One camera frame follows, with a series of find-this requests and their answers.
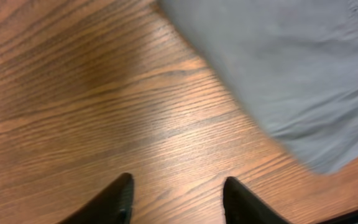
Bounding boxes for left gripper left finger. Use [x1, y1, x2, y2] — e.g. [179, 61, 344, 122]
[59, 173, 134, 224]

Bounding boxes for grey cotton shorts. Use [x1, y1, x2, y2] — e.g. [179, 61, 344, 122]
[159, 0, 358, 173]

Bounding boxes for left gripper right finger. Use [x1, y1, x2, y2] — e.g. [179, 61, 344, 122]
[223, 177, 288, 224]

